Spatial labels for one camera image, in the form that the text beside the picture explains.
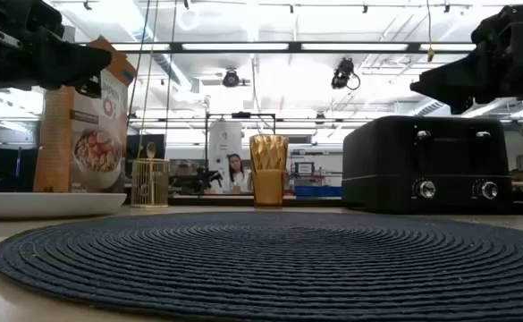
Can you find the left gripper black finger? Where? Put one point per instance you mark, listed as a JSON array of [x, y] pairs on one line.
[[78, 62], [89, 88]]

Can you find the orange pumpkin cereal box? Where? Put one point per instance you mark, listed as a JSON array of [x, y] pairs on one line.
[[86, 147]]

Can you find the white round plate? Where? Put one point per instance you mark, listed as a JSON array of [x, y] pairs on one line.
[[42, 205]]

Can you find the amber faceted glass tumbler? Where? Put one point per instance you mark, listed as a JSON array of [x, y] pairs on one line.
[[268, 174]]

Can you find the dark blue round placemat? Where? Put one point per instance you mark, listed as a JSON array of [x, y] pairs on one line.
[[270, 264]]

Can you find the small black background robot arm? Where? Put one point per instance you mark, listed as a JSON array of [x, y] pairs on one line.
[[198, 179]]

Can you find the black four-slot toaster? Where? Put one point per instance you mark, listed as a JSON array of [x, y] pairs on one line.
[[426, 165]]

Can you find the black monitor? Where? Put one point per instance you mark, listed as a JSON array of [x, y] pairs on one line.
[[147, 141]]

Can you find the round black ceiling spotlight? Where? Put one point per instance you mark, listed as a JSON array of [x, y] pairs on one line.
[[230, 78]]

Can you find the white cylinder with sign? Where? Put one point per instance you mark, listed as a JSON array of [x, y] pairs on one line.
[[225, 143]]

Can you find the blue storage bin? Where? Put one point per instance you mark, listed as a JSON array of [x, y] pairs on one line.
[[317, 191]]

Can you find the person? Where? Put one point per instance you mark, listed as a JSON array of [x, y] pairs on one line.
[[238, 176]]

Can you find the overhead LED light bar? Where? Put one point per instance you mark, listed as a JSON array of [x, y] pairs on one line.
[[294, 46]]

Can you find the black metal stand frame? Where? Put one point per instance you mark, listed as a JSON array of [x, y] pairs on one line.
[[206, 134]]

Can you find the black aluminium table frame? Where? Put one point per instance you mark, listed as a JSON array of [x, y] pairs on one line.
[[225, 201]]

